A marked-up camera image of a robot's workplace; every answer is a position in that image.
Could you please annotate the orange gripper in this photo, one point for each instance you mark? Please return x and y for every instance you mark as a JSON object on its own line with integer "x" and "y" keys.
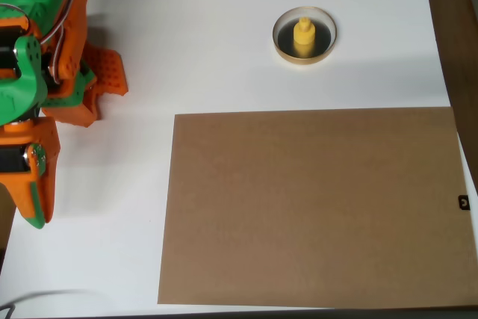
{"x": 34, "y": 163}

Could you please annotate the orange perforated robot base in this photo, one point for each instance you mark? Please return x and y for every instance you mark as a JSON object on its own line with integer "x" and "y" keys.
{"x": 110, "y": 72}

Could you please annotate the round dish with gold rim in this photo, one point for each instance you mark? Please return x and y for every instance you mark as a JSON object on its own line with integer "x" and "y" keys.
{"x": 306, "y": 60}

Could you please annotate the small yellow plastic piece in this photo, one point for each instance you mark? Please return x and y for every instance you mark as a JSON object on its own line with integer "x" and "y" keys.
{"x": 303, "y": 35}

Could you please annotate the brown cardboard sheet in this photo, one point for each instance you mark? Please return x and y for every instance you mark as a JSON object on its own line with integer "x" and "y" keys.
{"x": 310, "y": 207}

